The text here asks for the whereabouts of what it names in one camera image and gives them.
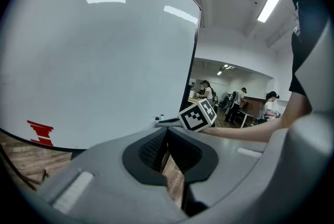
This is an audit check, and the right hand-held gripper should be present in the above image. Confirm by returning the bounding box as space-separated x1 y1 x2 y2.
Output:
153 98 218 133

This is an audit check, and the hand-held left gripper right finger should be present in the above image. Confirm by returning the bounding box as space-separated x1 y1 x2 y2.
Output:
168 126 272 218

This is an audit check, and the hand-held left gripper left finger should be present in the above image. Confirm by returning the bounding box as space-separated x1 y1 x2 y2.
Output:
36 126 189 224

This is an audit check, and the person's right forearm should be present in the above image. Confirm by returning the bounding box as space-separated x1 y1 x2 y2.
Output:
199 110 301 143

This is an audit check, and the white-framed table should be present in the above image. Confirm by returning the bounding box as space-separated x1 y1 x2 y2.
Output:
237 109 256 129

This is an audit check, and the brown wooden cabinet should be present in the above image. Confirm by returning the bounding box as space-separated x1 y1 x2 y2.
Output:
244 96 267 115

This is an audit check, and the person's black shirt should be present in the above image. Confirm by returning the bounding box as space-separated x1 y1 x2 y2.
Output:
289 0 330 97

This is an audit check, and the long ceiling light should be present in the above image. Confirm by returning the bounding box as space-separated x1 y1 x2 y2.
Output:
257 0 287 23

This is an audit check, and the large whiteboard with black frame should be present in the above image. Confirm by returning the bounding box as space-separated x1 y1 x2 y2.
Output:
0 0 202 152

